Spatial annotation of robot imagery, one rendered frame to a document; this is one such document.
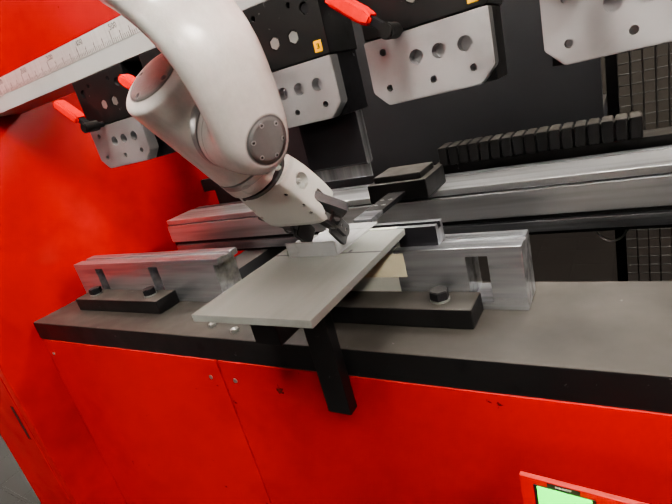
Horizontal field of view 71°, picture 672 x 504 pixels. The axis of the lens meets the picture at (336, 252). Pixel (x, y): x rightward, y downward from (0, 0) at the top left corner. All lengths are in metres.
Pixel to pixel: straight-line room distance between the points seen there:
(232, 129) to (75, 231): 1.00
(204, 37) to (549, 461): 0.59
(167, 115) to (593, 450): 0.58
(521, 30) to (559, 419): 0.78
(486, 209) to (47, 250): 1.03
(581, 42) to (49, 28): 0.87
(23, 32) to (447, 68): 0.82
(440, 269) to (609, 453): 0.29
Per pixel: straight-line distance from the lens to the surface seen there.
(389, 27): 0.57
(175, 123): 0.49
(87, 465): 1.49
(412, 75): 0.61
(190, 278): 1.00
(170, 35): 0.43
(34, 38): 1.11
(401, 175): 0.90
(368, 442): 0.77
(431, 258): 0.68
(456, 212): 0.93
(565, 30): 0.57
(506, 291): 0.68
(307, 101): 0.68
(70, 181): 1.40
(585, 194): 0.88
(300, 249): 0.67
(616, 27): 0.57
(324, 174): 0.74
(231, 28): 0.44
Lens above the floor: 1.21
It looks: 19 degrees down
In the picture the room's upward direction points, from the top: 15 degrees counter-clockwise
